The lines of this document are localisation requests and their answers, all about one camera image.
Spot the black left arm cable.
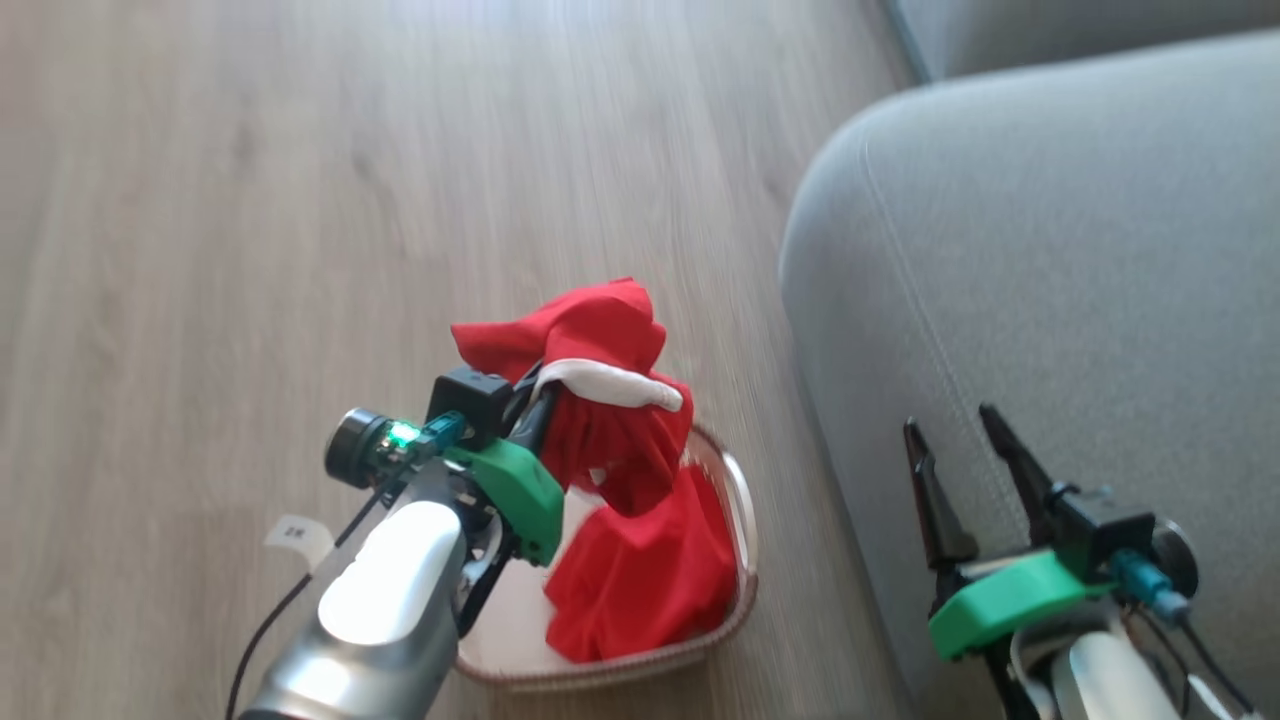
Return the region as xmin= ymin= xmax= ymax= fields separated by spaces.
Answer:
xmin=224 ymin=478 xmax=406 ymax=720

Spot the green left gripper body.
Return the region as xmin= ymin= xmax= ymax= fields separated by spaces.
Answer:
xmin=443 ymin=435 xmax=567 ymax=569

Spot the grey sofa seat with seam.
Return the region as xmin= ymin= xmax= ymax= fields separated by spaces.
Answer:
xmin=779 ymin=30 xmax=1280 ymax=720

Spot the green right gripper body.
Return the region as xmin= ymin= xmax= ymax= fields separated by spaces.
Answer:
xmin=927 ymin=549 xmax=1117 ymax=662

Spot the teal right camera connector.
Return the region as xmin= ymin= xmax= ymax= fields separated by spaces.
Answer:
xmin=1112 ymin=548 xmax=1193 ymax=625

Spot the teal left camera connector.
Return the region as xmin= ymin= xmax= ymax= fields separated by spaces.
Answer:
xmin=385 ymin=411 xmax=468 ymax=463

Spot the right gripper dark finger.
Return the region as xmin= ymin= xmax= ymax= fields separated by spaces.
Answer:
xmin=977 ymin=402 xmax=1063 ymax=549
xmin=902 ymin=417 xmax=980 ymax=576

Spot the teal camera connector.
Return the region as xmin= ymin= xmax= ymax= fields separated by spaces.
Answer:
xmin=385 ymin=411 xmax=468 ymax=463
xmin=1112 ymin=548 xmax=1193 ymax=625

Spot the grey sofa section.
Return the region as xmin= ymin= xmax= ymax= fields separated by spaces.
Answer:
xmin=884 ymin=0 xmax=1280 ymax=84

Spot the red garment with white trim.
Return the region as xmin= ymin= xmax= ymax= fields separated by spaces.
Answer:
xmin=450 ymin=277 xmax=742 ymax=665

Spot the white paper tag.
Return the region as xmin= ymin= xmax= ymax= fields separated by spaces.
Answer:
xmin=264 ymin=514 xmax=335 ymax=572

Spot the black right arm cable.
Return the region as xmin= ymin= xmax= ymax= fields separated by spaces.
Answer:
xmin=1135 ymin=598 xmax=1256 ymax=717

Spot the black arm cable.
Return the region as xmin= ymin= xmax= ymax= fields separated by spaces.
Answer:
xmin=224 ymin=478 xmax=406 ymax=720
xmin=1135 ymin=598 xmax=1256 ymax=717

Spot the cream basket with brown rim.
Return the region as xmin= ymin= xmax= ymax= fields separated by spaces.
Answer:
xmin=454 ymin=420 xmax=760 ymax=694

